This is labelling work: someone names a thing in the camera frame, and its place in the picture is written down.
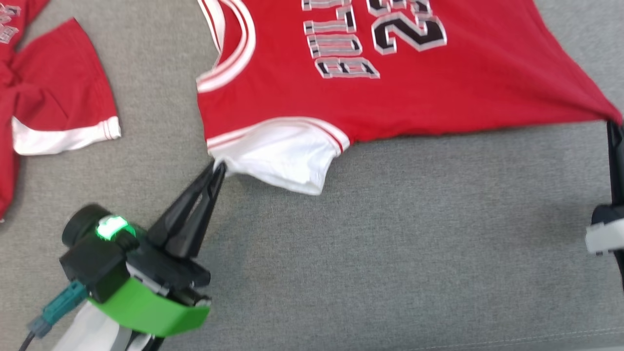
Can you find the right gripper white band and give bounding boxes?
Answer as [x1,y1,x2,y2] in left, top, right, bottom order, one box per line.
[585,119,624,289]

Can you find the red white basketball shorts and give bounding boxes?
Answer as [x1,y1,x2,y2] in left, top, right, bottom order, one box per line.
[0,0,122,223]

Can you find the grey fabric padded surface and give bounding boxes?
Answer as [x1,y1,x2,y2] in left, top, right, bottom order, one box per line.
[0,0,624,351]

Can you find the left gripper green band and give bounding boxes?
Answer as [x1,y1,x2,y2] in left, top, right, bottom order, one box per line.
[88,162,228,338]

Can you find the red white basketball jersey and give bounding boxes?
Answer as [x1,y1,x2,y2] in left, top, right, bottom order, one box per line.
[196,0,624,196]

